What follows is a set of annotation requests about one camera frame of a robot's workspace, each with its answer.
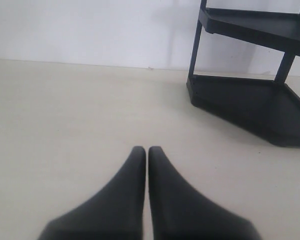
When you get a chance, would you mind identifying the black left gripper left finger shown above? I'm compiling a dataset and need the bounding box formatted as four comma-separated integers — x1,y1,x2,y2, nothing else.
39,146,146,240

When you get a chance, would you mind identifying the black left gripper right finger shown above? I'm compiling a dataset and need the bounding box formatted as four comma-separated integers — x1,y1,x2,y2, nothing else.
148,146,261,240

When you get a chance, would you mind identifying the black two-tier rack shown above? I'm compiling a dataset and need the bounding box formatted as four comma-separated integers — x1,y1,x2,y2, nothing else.
186,1,300,148

